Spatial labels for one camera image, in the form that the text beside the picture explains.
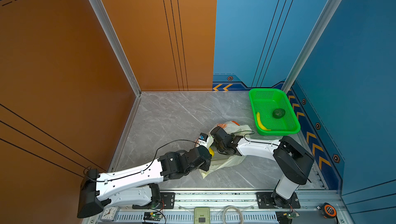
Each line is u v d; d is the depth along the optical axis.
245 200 0.75
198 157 0.51
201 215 0.68
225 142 0.68
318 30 0.85
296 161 0.46
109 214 0.68
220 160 0.77
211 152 0.84
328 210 0.68
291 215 0.70
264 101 1.11
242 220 0.68
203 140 0.63
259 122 0.99
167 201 0.73
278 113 1.02
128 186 0.44
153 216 0.71
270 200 0.72
